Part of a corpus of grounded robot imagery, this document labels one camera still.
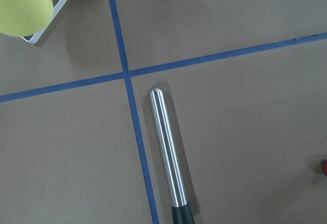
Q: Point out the yellow plastic cup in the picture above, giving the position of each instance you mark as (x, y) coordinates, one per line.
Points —
(25, 17)

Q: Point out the steel muddler black tip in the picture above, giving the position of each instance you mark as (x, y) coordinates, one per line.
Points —
(181, 211)

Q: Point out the red strawberry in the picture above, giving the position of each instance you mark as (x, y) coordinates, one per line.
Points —
(324, 166)

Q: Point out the white wire cup rack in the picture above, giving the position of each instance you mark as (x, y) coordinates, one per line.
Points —
(33, 39)

